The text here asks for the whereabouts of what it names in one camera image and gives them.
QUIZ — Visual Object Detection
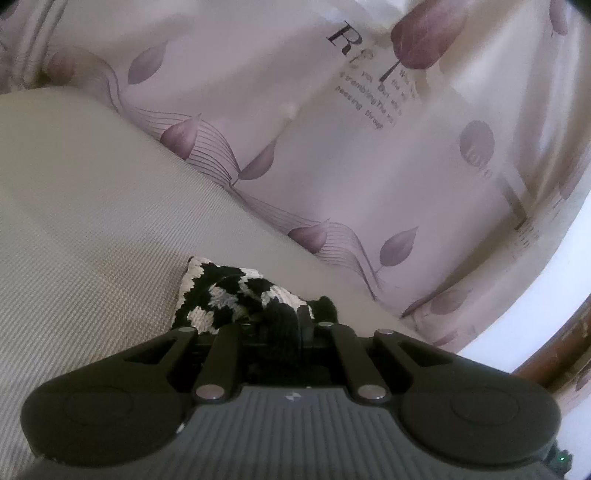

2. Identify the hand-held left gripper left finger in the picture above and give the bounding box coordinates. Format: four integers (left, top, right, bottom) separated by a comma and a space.
110, 322, 244, 405

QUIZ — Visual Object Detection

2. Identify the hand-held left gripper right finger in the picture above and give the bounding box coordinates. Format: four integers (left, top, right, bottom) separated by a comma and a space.
318, 322, 459, 403

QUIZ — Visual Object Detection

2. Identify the black and white striped cardigan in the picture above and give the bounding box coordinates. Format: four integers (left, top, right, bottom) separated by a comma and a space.
172, 257, 343, 366

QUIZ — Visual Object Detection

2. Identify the grey woven table cover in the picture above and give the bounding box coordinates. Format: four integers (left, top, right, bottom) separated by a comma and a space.
0, 87, 419, 464

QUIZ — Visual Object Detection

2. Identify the pink leaf print curtain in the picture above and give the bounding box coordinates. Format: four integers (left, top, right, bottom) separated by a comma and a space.
0, 0, 591, 354

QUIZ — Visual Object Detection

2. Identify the brown wooden door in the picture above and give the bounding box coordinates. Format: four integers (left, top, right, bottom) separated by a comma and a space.
510, 295, 591, 418

